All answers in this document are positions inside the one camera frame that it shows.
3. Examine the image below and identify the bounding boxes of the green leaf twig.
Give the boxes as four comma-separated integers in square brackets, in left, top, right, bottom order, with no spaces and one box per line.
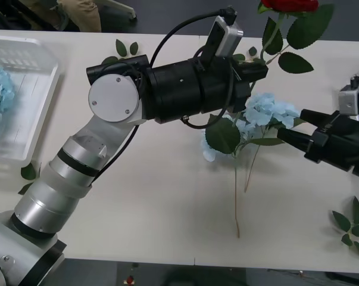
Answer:
[101,38,140,66]
[330,195,359,259]
[232,46,267,65]
[17,162,42,196]

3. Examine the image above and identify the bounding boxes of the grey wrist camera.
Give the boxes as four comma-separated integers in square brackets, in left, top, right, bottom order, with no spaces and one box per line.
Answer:
[207,14,245,57]
[338,76,359,123]

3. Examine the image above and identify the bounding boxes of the person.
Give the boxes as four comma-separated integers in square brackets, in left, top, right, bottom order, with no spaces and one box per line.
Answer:
[27,0,102,33]

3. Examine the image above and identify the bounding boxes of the red rose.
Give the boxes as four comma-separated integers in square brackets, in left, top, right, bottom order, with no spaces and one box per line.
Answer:
[257,0,335,74]

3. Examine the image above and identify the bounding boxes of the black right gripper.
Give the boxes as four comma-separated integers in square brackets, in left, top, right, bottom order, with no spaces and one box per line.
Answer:
[276,108,359,179]

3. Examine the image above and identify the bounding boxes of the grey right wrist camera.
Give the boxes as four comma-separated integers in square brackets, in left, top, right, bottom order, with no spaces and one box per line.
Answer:
[338,76,359,123]

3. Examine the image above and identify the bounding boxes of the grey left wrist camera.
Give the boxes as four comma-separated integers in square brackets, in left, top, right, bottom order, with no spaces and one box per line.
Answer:
[207,14,245,57]

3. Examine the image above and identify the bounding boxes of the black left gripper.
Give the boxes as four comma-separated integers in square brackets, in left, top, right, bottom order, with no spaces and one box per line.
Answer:
[199,57,269,116]

